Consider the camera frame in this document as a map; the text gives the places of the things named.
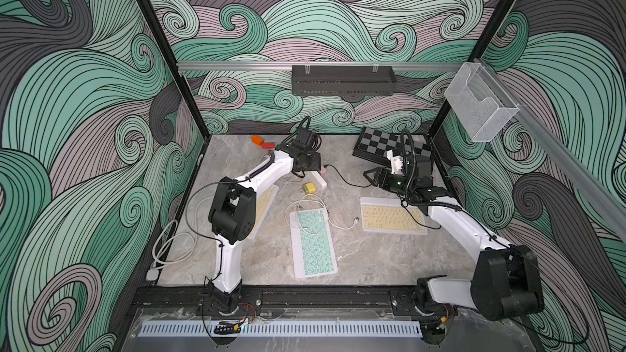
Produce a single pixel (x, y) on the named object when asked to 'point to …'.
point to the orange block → (257, 140)
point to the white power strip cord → (170, 247)
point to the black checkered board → (373, 144)
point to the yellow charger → (310, 188)
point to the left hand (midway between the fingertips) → (315, 160)
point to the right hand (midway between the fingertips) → (372, 175)
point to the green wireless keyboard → (314, 252)
